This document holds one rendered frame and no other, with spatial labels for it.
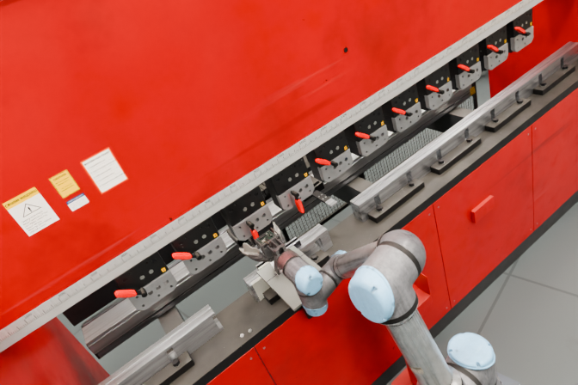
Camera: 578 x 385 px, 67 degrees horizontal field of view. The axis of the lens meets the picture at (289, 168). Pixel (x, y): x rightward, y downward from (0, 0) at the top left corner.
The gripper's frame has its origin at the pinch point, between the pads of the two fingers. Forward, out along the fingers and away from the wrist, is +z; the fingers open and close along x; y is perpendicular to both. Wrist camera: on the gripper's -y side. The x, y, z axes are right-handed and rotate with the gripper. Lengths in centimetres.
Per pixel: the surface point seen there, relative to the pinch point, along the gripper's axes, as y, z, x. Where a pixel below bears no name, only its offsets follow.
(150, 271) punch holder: 10.4, 4.5, 35.5
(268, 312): -31.2, -1.9, 8.8
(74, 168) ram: 52, 5, 37
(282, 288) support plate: -18.6, -8.5, 1.8
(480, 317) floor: -119, -16, -87
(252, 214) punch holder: 6.6, 4.3, -3.1
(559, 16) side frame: -10, 20, -220
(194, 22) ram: 73, 5, -11
